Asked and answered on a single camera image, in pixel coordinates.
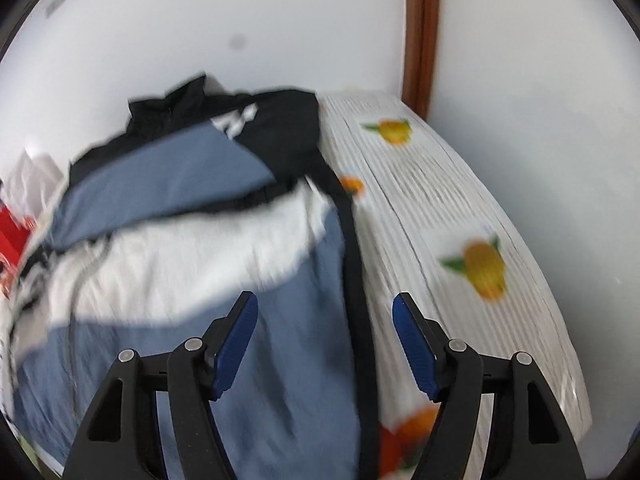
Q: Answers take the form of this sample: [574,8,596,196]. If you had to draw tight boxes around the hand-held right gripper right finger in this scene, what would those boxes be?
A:
[391,292,587,480]

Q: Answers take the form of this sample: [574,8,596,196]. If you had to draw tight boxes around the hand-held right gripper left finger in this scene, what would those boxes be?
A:
[62,291,259,480]

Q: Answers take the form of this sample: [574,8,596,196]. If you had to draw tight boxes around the black blue white jacket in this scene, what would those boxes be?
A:
[0,75,383,480]

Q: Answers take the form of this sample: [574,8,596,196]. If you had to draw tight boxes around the white fruit print tablecloth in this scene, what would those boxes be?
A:
[315,91,593,480]

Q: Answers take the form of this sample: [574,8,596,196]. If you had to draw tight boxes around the red paper bag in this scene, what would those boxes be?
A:
[0,204,38,296]

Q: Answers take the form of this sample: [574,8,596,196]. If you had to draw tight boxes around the white plastic bag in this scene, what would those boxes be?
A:
[0,152,71,221]

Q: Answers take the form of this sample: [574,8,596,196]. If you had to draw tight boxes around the brown wooden door frame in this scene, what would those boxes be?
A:
[402,0,441,120]

